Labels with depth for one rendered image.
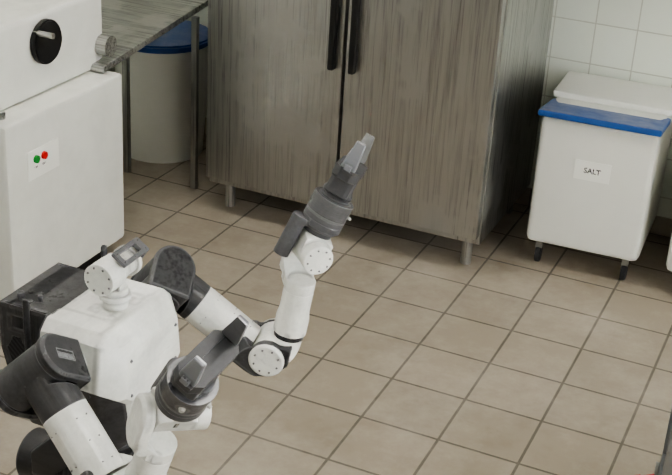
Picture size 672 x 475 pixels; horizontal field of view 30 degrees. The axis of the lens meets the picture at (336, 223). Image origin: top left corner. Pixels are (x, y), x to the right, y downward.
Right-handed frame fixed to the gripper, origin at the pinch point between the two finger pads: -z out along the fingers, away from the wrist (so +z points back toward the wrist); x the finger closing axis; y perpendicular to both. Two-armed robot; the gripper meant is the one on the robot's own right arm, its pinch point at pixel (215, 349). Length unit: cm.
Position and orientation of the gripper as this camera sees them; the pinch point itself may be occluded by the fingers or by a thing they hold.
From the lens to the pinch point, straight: 194.0
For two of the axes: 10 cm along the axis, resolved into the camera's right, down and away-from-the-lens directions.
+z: -4.0, 5.3, 7.5
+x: 5.4, -5.2, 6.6
